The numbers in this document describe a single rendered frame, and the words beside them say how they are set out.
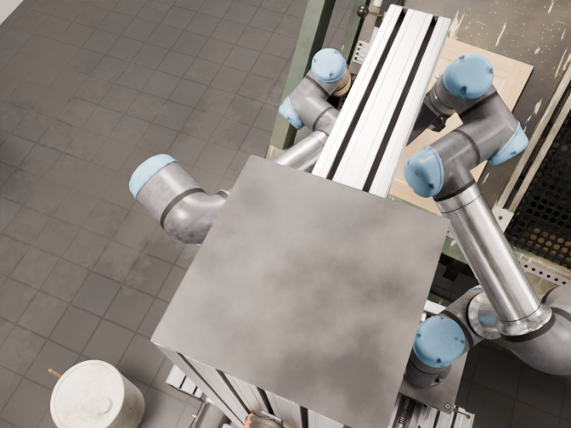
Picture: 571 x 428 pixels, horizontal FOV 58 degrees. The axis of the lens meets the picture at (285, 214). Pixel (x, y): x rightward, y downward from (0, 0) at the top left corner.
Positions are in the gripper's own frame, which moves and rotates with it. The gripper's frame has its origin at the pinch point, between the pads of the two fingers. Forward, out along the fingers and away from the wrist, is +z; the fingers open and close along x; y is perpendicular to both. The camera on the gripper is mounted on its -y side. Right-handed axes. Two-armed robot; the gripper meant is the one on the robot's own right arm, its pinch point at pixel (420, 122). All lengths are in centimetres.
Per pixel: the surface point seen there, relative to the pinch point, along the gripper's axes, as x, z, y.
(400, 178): -10, 67, 0
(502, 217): -41, 53, 13
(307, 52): 46, 60, 5
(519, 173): -33, 46, 24
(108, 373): 12, 90, -140
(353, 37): 39, 62, 21
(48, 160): 137, 183, -126
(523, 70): -10, 40, 45
